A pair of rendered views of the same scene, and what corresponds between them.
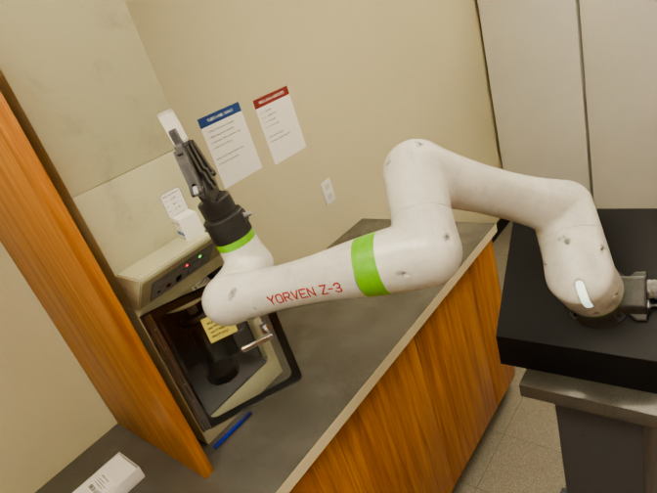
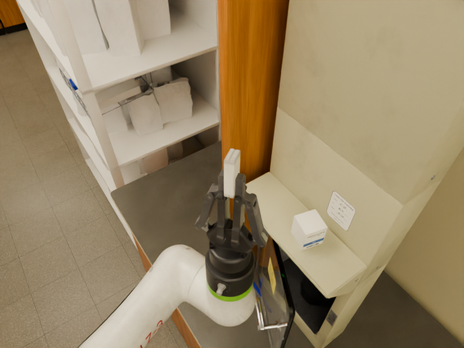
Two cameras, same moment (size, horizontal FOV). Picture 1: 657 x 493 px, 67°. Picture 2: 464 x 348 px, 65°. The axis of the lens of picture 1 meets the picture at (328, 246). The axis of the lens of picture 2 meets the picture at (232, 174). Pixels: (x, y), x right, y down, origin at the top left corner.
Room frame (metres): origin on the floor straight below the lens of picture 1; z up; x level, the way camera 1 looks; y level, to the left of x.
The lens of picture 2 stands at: (1.11, -0.12, 2.18)
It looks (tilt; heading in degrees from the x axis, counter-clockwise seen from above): 48 degrees down; 99
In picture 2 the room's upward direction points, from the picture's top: straight up
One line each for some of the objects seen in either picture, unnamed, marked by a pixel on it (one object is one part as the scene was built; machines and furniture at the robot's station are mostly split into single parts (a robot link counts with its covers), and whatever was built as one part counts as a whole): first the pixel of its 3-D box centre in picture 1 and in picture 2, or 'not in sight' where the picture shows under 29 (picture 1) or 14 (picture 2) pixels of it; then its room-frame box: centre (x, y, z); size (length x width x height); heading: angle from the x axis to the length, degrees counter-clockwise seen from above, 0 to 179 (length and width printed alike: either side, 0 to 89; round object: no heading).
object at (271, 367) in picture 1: (230, 349); (271, 288); (1.14, 0.34, 1.19); 0.30 x 0.01 x 0.40; 106
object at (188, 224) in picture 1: (188, 225); (308, 229); (1.20, 0.32, 1.54); 0.05 x 0.05 x 0.06; 30
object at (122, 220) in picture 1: (172, 294); (335, 231); (1.30, 0.47, 1.33); 0.32 x 0.25 x 0.77; 134
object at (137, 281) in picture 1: (189, 260); (291, 237); (1.17, 0.34, 1.46); 0.32 x 0.11 x 0.10; 134
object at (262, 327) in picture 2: (256, 338); (265, 313); (1.14, 0.26, 1.20); 0.10 x 0.05 x 0.03; 106
